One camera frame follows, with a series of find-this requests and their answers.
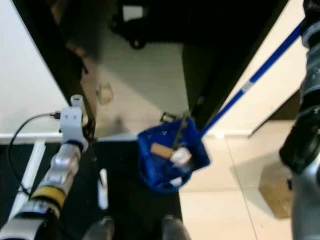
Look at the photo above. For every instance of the white broom stick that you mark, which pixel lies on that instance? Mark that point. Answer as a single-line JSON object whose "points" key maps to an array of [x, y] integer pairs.
{"points": [[103, 189]]}

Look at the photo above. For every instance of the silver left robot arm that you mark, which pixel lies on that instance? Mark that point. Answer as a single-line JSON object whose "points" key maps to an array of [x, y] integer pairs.
{"points": [[62, 165]]}

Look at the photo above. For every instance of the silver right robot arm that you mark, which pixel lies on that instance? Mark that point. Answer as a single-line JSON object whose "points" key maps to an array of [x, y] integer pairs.
{"points": [[307, 200]]}

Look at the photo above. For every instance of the white floor divider strip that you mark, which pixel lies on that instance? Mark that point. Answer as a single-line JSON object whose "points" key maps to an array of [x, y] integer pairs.
{"points": [[30, 170]]}

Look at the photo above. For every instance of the small tan object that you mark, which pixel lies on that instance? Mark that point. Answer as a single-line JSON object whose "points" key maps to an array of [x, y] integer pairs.
{"points": [[105, 93]]}

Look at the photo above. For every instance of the brown cardboard piece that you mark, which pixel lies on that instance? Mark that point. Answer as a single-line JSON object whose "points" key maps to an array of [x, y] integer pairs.
{"points": [[161, 150]]}

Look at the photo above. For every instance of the orange and black box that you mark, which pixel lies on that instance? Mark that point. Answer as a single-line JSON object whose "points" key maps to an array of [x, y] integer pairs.
{"points": [[169, 117]]}

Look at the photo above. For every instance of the white plastic scrap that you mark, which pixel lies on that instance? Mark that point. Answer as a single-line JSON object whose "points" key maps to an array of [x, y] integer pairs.
{"points": [[180, 156]]}

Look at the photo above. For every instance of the silver robot left leg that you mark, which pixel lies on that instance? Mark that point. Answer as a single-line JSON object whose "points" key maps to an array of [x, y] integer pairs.
{"points": [[98, 231]]}

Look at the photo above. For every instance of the silver robot leg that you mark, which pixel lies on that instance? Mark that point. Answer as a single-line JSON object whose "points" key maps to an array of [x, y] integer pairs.
{"points": [[98, 231], [177, 231]]}

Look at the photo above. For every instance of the black wheeled cart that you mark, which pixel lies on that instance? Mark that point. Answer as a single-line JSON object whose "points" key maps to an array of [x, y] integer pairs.
{"points": [[155, 27]]}

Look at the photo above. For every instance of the silver robot right leg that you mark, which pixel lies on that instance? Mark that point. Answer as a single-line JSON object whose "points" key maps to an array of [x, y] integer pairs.
{"points": [[177, 231]]}

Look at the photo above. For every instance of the black door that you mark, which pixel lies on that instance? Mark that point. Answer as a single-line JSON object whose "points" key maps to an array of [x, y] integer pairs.
{"points": [[220, 60]]}

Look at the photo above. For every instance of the brown cardboard box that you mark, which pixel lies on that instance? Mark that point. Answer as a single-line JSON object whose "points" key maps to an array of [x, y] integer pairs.
{"points": [[275, 190]]}

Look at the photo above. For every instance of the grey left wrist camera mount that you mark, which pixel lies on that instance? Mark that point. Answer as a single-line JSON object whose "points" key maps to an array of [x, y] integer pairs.
{"points": [[72, 125]]}

